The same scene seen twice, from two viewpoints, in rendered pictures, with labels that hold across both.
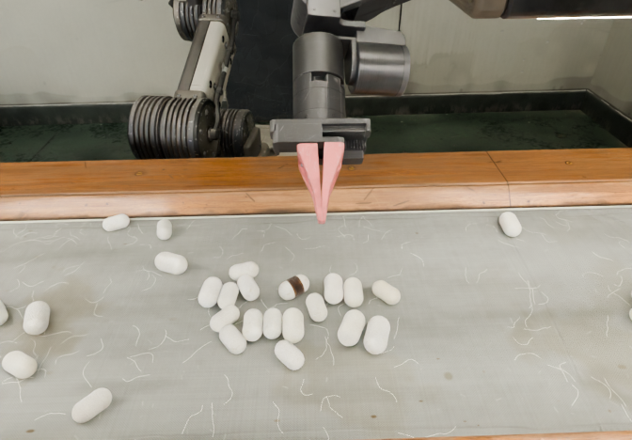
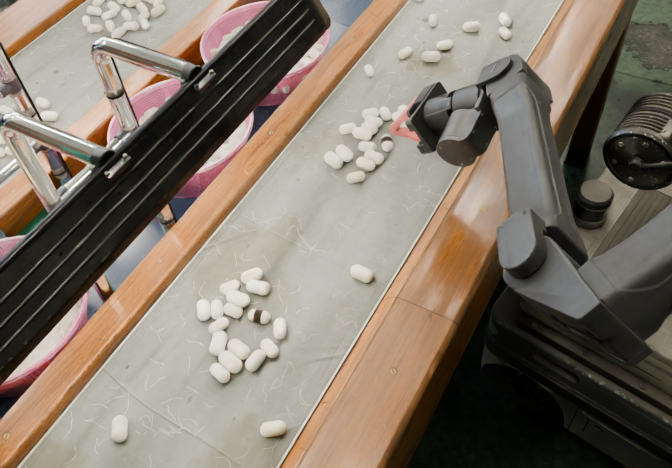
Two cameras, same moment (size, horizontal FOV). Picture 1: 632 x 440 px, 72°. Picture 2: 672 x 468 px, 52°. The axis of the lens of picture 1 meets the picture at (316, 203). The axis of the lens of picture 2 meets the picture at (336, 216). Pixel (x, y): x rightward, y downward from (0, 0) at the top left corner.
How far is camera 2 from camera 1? 115 cm
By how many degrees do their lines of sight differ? 81
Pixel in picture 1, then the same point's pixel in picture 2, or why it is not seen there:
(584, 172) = (372, 368)
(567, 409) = (252, 208)
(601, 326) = (268, 258)
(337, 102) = (434, 108)
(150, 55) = not seen: outside the picture
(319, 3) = (487, 70)
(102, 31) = not seen: outside the picture
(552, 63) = not seen: outside the picture
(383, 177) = (457, 221)
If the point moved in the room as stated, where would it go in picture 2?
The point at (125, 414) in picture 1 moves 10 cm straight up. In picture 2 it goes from (361, 81) to (359, 38)
